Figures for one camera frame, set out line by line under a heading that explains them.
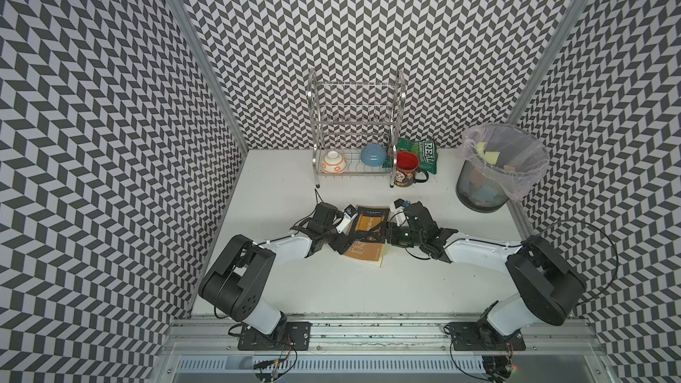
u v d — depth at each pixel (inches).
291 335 28.5
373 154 43.0
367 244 34.9
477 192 35.2
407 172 39.6
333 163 40.4
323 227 28.5
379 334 29.7
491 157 38.2
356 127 45.4
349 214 32.4
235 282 17.3
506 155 36.0
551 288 17.2
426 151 45.3
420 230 26.8
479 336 25.9
